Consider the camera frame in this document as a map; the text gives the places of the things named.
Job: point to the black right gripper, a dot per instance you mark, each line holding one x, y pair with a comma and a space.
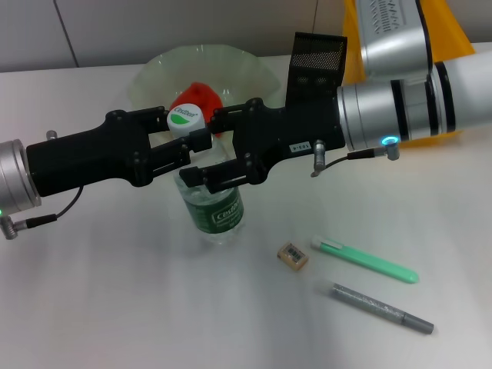
292, 130

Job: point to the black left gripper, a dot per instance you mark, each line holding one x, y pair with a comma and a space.
84, 161

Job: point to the orange knitted toy fruit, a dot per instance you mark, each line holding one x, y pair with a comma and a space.
200, 96

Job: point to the clear green-label water bottle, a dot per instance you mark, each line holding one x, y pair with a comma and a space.
215, 215

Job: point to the mint green pen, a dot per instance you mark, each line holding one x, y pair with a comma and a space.
365, 260

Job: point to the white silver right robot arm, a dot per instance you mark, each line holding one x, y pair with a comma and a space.
423, 104

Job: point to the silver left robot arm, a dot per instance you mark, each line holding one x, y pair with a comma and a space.
15, 177

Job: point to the black mesh pen holder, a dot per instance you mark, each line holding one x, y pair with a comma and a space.
319, 69

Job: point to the small beige eraser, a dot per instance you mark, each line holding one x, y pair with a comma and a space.
292, 256

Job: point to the grey marker pen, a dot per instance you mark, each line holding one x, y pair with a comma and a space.
369, 305

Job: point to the pale green wavy glass bowl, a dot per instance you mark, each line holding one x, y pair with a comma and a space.
253, 77

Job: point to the yellow plastic storage bin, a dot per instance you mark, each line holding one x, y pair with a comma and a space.
353, 57

